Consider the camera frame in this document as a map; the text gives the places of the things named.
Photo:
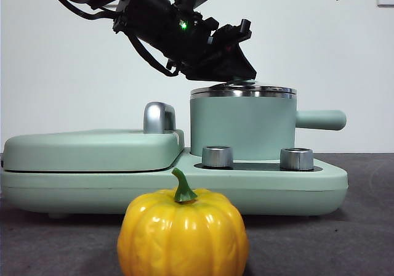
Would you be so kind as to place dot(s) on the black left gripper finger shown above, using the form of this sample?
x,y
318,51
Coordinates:
x,y
227,68

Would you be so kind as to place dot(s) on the glass lid with green knob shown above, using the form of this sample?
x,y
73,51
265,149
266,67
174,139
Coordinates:
x,y
243,89

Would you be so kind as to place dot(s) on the yellow pumpkin with green stem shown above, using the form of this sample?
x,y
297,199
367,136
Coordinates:
x,y
181,236

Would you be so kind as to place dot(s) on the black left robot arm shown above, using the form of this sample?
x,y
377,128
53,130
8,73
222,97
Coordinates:
x,y
147,14

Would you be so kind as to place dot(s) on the silver control knob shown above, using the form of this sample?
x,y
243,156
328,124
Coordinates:
x,y
217,157
297,159

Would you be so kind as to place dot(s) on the black control panel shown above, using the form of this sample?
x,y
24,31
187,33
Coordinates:
x,y
255,166

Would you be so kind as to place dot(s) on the mint green breakfast machine base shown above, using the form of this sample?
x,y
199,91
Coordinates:
x,y
277,193

